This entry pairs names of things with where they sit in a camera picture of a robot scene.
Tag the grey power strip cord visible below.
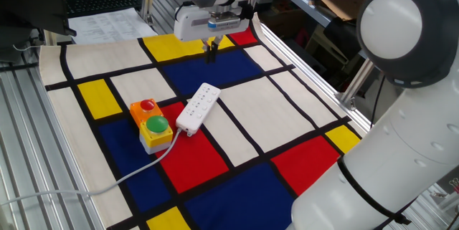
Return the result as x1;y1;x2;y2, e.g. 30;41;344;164
0;128;184;208

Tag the aluminium frame rail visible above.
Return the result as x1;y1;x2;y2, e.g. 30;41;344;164
258;21;374;133

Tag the black keyboard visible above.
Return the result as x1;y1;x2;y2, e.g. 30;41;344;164
64;0;143;19

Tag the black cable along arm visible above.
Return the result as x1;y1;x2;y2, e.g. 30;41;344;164
174;0;187;21

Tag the yellow box with green button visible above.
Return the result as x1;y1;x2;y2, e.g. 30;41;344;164
138;115;174;155

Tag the printed paper sheet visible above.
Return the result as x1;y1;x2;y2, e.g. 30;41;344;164
67;6;158;46

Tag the brown cardboard box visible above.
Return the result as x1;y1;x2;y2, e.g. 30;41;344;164
317;0;366;22

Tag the white Franka Hand gripper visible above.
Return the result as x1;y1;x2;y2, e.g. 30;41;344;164
174;4;251;64

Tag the black monitor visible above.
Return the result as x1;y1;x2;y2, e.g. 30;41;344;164
0;0;78;50

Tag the white power strip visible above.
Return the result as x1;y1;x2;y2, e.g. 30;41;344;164
175;82;222;138

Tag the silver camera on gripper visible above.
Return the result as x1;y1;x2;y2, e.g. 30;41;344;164
207;11;242;30

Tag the colour block patterned cloth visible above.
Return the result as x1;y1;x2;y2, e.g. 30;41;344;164
38;11;363;230

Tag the orange box with red button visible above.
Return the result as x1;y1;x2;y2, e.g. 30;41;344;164
129;98;164;129

